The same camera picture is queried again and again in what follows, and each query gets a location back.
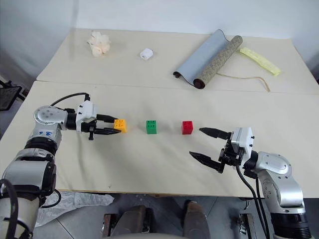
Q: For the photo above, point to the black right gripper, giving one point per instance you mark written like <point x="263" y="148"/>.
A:
<point x="230" y="156"/>

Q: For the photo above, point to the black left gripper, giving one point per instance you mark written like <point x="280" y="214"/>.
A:
<point x="91" y="129"/>

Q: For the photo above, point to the yellow toy brick cube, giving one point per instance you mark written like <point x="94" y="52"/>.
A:
<point x="120" y="125"/>

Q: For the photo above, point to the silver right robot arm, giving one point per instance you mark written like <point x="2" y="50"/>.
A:
<point x="281" y="179"/>

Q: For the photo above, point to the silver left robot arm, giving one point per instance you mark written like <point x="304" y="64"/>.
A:
<point x="30" y="171"/>

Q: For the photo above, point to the red toy brick cube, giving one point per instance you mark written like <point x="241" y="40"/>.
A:
<point x="187" y="128"/>

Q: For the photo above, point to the green toy brick cube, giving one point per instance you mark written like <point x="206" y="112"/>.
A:
<point x="151" y="127"/>

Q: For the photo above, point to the small white plastic box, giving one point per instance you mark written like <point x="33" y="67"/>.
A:
<point x="146" y="54"/>

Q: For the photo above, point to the crumpled cream paper flower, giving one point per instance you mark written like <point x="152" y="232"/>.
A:
<point x="99" y="43"/>

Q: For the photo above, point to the crumpled clear plastic sheet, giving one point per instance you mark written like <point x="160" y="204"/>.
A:
<point x="74" y="201"/>

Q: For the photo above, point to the rolled grey patterned scroll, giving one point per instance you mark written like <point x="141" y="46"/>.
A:
<point x="207" y="54"/>

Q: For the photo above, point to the pale yellow foam strip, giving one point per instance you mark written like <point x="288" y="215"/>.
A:
<point x="261" y="61"/>

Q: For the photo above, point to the black mesh chair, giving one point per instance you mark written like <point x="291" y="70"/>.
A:
<point x="8" y="95"/>

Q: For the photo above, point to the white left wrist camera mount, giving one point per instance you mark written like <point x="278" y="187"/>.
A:
<point x="86" y="109"/>

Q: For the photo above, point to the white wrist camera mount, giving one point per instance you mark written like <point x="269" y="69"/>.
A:
<point x="243" y="140"/>
<point x="86" y="109"/>

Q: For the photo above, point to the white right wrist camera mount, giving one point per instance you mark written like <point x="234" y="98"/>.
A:
<point x="243" y="140"/>

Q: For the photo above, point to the metal table leg bracket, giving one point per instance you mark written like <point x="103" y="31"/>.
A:
<point x="246" y="222"/>

